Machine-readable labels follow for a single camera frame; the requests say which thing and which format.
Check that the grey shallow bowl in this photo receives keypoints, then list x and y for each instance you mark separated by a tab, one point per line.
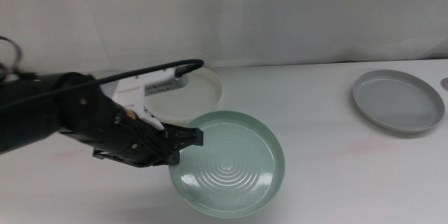
399	103

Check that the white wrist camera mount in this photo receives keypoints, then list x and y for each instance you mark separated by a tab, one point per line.
131	92

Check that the cream white shallow bowl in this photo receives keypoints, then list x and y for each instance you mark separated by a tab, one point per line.
203	94

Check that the pale green shallow bowl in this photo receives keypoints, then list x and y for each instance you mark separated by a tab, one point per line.
231	168

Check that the white backdrop curtain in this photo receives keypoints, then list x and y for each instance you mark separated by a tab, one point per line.
224	17

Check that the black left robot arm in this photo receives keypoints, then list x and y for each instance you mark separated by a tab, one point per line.
28	115

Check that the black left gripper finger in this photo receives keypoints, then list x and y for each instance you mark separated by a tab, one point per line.
174	157
185	137

